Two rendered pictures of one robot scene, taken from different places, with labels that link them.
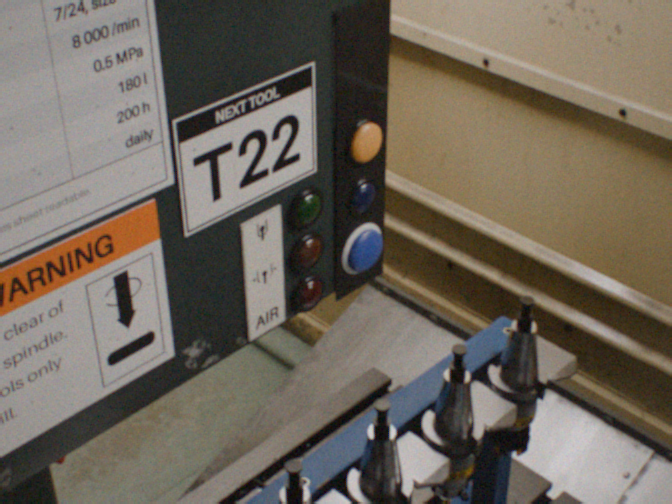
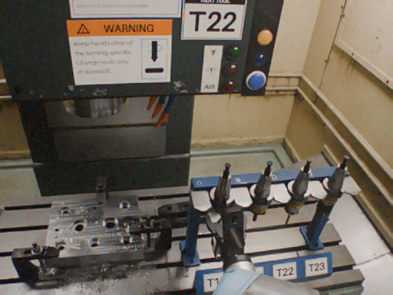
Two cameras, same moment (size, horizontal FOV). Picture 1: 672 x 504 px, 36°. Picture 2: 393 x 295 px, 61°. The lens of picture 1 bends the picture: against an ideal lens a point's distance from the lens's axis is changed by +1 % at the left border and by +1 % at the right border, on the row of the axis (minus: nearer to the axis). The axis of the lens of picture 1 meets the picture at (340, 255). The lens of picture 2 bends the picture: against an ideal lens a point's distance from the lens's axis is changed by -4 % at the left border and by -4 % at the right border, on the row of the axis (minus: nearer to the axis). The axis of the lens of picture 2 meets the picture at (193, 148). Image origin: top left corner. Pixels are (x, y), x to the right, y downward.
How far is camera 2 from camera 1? 25 cm
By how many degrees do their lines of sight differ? 25
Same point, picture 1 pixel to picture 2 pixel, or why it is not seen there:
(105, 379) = (143, 76)
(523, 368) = (335, 182)
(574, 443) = (361, 234)
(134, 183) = (165, 10)
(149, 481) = not seen: hidden behind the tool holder
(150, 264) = (166, 43)
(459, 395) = (303, 177)
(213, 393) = (256, 168)
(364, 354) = not seen: hidden behind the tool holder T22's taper
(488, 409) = (315, 190)
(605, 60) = not seen: outside the picture
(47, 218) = (132, 9)
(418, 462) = (279, 193)
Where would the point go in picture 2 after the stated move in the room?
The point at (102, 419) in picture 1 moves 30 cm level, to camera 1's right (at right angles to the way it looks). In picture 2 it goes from (140, 91) to (309, 164)
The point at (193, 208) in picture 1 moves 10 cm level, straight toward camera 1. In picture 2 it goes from (186, 30) to (153, 51)
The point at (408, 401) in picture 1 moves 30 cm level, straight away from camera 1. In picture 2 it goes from (288, 174) to (328, 131)
